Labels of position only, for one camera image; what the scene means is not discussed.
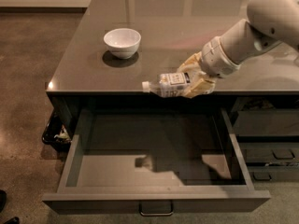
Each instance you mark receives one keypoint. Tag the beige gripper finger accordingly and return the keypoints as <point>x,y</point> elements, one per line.
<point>191,65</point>
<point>201,84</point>

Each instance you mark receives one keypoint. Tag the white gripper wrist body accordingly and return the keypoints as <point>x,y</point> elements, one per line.
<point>214,58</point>

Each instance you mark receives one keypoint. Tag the clear plastic water bottle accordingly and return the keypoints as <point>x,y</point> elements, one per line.
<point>167,85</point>

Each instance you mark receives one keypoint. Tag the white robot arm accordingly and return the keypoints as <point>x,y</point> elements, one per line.
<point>269,23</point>

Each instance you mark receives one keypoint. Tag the open grey top drawer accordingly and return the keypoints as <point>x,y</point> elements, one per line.
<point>119,159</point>

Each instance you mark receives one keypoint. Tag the dark grey cabinet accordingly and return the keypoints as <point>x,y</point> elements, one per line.
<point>171,30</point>

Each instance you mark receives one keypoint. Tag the white ceramic bowl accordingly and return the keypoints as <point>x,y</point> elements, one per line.
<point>123,42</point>

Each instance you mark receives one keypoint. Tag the closed lower right drawers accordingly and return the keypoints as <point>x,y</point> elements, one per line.
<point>267,130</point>

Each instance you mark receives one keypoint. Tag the black waste bin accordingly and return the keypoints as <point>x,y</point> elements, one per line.
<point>56,135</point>

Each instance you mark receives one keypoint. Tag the metal drawer handle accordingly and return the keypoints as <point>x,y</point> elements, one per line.
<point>156,209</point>

